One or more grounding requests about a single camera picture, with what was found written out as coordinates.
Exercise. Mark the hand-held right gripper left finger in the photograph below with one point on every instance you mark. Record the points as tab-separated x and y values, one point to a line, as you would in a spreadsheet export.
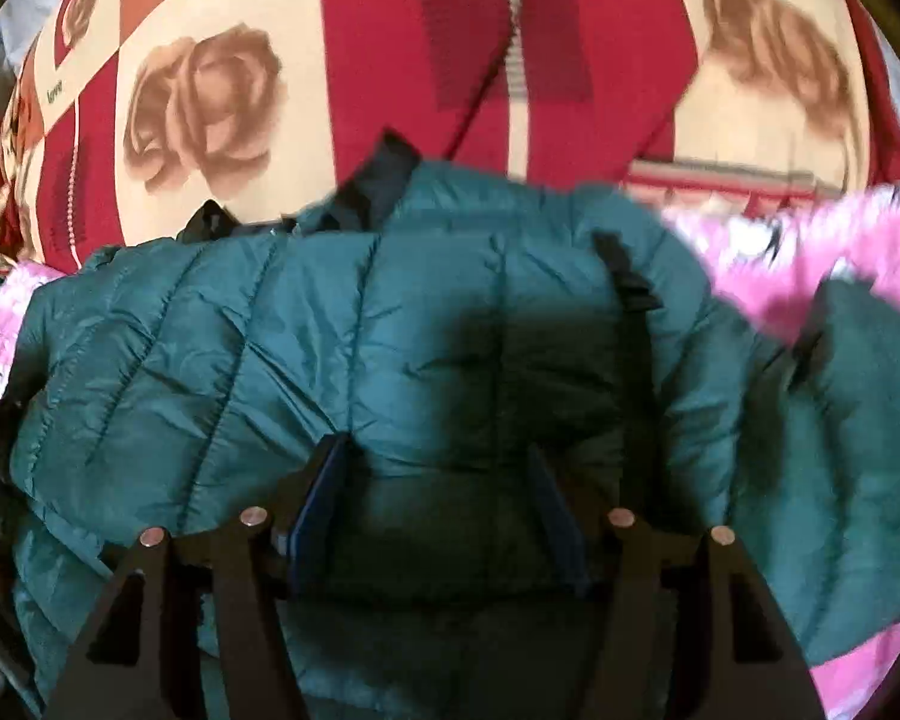
321	499

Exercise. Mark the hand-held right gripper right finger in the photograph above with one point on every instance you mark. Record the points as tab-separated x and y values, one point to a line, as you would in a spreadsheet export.
559	521

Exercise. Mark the teal quilted puffer jacket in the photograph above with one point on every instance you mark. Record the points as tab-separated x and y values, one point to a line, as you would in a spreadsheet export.
420	277

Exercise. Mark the pink penguin print blanket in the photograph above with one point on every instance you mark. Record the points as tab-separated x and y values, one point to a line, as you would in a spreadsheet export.
795	255

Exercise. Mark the grey crumpled cloth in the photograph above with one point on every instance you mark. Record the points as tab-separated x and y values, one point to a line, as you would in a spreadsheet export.
4	52

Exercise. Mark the red cream rose print blanket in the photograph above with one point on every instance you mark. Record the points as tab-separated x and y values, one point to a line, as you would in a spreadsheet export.
232	90

